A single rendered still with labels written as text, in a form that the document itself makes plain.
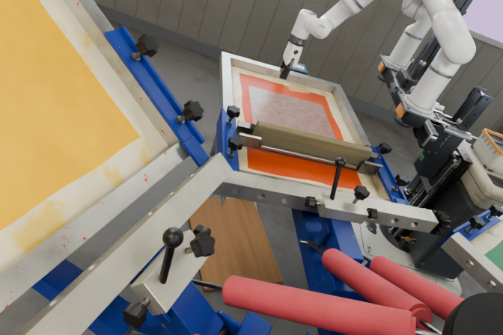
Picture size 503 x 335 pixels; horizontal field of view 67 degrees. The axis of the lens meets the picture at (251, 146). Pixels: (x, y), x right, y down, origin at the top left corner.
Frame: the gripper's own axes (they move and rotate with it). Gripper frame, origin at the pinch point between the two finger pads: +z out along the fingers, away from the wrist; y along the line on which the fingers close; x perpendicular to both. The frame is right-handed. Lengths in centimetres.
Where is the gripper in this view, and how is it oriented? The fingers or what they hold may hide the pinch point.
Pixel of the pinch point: (283, 72)
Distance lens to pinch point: 174.7
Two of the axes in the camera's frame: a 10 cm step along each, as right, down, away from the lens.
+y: -0.7, -6.3, 7.7
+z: -3.2, 7.5, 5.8
